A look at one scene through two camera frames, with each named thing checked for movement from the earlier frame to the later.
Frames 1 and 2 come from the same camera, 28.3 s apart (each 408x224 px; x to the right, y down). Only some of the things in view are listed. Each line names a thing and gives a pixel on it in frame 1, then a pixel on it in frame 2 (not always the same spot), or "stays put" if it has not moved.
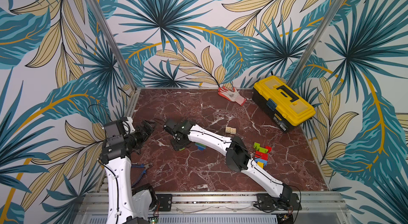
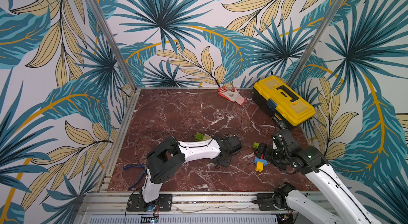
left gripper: [144, 134] to [226, 164]
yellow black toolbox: [285, 107] stays put
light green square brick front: [256, 146] stays put
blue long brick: [261, 160] stays put
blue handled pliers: [147, 165] stays put
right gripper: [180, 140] to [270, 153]
